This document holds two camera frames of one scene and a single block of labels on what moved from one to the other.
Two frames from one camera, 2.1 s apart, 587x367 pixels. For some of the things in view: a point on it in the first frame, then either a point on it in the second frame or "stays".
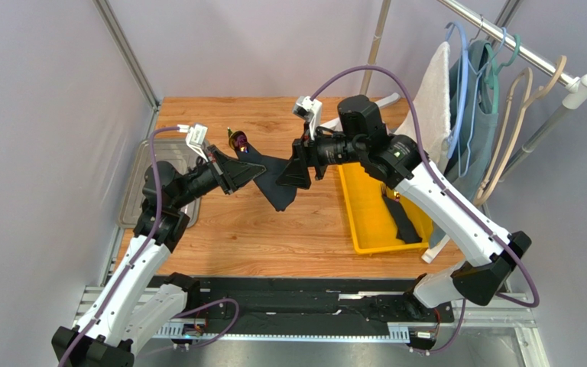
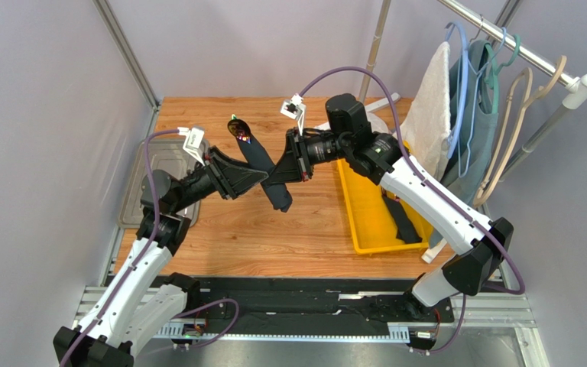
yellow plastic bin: x=371 y=222 stays
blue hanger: x=452 y=141 stays
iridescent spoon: x=238 y=140 -> x=239 y=129
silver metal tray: x=181 y=155 stays
